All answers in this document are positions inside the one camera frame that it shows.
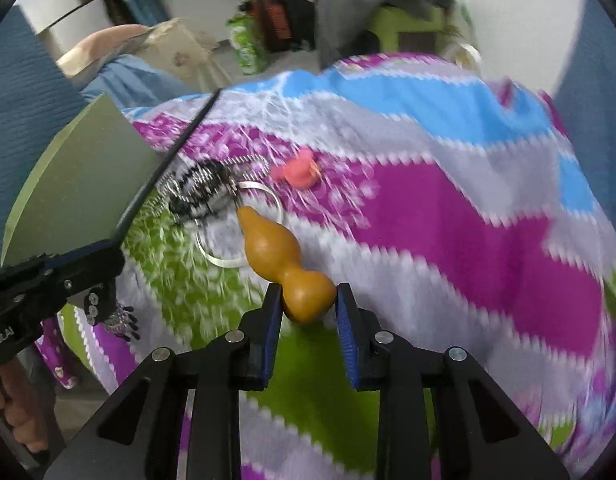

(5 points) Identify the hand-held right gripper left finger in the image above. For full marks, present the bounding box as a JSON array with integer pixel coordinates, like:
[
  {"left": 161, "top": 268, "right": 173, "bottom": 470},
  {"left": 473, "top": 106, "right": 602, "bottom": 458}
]
[{"left": 42, "top": 282, "right": 285, "bottom": 480}]

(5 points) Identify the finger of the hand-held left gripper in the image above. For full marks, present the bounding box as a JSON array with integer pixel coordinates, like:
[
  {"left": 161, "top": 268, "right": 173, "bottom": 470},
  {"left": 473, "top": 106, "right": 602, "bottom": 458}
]
[
  {"left": 69, "top": 280, "right": 117, "bottom": 327},
  {"left": 42, "top": 239, "right": 126, "bottom": 293}
]

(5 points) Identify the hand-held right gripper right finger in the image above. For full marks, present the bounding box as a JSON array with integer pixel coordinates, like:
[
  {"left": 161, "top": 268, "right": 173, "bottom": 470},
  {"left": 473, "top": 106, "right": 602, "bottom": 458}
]
[{"left": 336, "top": 282, "right": 574, "bottom": 480}]

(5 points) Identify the grey-green cardboard box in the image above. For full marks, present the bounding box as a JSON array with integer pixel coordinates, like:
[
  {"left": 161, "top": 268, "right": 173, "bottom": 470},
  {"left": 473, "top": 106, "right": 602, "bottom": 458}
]
[{"left": 0, "top": 89, "right": 223, "bottom": 311}]

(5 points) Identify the orange gourd ornament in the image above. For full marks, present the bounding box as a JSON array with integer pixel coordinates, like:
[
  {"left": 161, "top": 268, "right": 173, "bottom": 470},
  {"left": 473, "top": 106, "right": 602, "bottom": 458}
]
[{"left": 236, "top": 206, "right": 337, "bottom": 323}]

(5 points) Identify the person's left hand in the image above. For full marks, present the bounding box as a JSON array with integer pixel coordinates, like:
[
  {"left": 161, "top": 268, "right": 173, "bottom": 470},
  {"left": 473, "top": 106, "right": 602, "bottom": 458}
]
[{"left": 0, "top": 360, "right": 51, "bottom": 453}]

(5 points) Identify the dark beaded ornament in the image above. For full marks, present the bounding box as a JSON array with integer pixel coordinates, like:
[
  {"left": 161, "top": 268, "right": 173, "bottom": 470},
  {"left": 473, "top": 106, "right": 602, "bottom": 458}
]
[{"left": 105, "top": 305, "right": 141, "bottom": 341}]

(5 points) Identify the silver bangle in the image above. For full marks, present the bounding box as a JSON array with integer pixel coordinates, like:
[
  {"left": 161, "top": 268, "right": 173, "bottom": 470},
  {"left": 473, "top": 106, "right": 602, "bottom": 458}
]
[{"left": 195, "top": 182, "right": 283, "bottom": 267}]

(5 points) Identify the colourful floral printed blanket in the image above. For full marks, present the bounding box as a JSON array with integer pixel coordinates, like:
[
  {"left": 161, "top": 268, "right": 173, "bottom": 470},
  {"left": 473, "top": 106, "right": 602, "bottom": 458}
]
[{"left": 35, "top": 52, "right": 616, "bottom": 480}]

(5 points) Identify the pink plastic trinket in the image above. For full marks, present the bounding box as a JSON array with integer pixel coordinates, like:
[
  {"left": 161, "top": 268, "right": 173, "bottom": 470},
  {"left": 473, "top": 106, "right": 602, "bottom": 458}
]
[{"left": 270, "top": 152, "right": 321, "bottom": 191}]

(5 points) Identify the blue textured pillow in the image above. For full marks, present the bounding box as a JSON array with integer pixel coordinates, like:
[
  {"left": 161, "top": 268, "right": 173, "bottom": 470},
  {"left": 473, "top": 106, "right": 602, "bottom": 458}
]
[
  {"left": 0, "top": 5, "right": 108, "bottom": 261},
  {"left": 553, "top": 0, "right": 616, "bottom": 241}
]

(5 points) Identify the light blue cloth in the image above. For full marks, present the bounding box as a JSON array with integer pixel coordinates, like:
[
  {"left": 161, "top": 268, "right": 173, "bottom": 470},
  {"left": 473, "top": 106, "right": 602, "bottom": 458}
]
[{"left": 80, "top": 55, "right": 199, "bottom": 111}]

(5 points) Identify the peach pillow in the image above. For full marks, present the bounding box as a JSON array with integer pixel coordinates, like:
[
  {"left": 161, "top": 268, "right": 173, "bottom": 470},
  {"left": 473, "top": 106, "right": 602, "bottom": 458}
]
[{"left": 55, "top": 25, "right": 153, "bottom": 78}]

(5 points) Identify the beige floral quilt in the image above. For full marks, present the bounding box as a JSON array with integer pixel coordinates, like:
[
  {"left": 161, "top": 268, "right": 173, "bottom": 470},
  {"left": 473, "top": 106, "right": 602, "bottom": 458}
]
[{"left": 138, "top": 17, "right": 233, "bottom": 91}]

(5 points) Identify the green printed bag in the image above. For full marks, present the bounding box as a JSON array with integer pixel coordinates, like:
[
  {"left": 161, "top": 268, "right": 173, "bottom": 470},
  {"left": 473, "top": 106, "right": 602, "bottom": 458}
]
[{"left": 227, "top": 12, "right": 269, "bottom": 76}]

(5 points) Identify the red suitcase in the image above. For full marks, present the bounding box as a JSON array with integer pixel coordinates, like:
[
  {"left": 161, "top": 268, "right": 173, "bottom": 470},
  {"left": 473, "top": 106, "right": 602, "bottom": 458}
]
[{"left": 248, "top": 0, "right": 293, "bottom": 53}]

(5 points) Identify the green stool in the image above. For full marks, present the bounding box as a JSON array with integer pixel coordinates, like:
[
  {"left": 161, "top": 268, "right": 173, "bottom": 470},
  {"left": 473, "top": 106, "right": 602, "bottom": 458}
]
[{"left": 370, "top": 5, "right": 453, "bottom": 56}]

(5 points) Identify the black suitcase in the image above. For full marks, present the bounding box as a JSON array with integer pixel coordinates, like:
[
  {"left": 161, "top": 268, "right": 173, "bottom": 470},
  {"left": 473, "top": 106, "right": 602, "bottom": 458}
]
[{"left": 288, "top": 0, "right": 319, "bottom": 51}]

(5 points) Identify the grey garment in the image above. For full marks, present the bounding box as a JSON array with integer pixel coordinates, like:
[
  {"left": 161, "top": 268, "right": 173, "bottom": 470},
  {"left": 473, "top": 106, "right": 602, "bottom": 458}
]
[{"left": 315, "top": 0, "right": 456, "bottom": 68}]

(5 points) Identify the silver coil bracelet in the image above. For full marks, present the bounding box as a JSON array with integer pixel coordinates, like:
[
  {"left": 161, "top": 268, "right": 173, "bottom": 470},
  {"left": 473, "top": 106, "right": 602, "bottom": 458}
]
[{"left": 158, "top": 155, "right": 269, "bottom": 211}]

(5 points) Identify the black bead bracelet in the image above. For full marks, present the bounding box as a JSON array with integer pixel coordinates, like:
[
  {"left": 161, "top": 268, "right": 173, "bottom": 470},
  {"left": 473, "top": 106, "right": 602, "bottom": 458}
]
[{"left": 169, "top": 162, "right": 239, "bottom": 221}]

